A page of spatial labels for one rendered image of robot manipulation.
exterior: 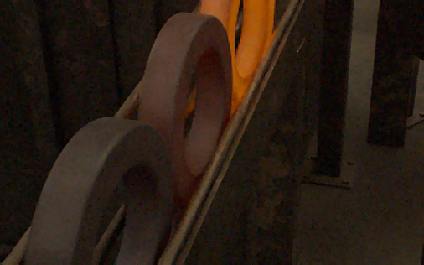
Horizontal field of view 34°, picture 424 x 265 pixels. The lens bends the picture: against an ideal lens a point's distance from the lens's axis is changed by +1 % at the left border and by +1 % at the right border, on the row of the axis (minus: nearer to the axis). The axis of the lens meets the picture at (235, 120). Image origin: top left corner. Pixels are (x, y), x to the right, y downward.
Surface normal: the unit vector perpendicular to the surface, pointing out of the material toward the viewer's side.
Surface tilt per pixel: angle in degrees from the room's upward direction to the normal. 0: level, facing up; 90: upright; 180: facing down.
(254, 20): 78
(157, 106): 61
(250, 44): 47
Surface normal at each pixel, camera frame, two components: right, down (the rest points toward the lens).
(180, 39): -0.11, -0.66
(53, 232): -0.22, -0.23
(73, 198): -0.17, -0.46
